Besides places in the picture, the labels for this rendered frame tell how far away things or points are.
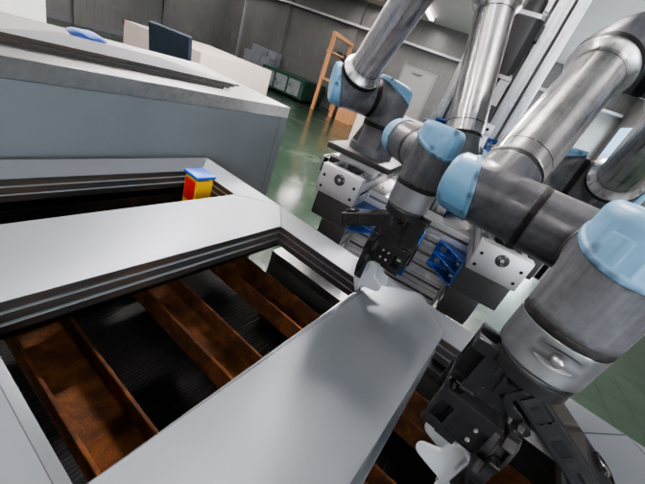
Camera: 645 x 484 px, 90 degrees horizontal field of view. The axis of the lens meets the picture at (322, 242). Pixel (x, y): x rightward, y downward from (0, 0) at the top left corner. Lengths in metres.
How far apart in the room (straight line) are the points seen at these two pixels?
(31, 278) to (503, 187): 0.62
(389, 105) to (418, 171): 0.53
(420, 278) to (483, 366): 0.78
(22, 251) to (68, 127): 0.41
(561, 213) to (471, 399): 0.21
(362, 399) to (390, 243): 0.27
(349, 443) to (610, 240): 0.35
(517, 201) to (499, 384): 0.19
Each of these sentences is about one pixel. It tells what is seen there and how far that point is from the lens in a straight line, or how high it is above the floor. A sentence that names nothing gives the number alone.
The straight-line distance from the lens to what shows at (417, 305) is 0.76.
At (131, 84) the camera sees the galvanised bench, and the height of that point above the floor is 1.04.
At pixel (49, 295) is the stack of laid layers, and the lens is 0.59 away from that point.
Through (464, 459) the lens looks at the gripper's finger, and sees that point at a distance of 0.44.
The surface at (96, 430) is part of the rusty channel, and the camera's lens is 0.64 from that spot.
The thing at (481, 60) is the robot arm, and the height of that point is 1.34.
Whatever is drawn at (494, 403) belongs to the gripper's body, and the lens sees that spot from 0.39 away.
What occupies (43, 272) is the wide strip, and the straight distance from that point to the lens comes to 0.61.
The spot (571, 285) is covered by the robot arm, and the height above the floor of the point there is 1.15.
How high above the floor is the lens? 1.23
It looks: 27 degrees down
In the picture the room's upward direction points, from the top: 22 degrees clockwise
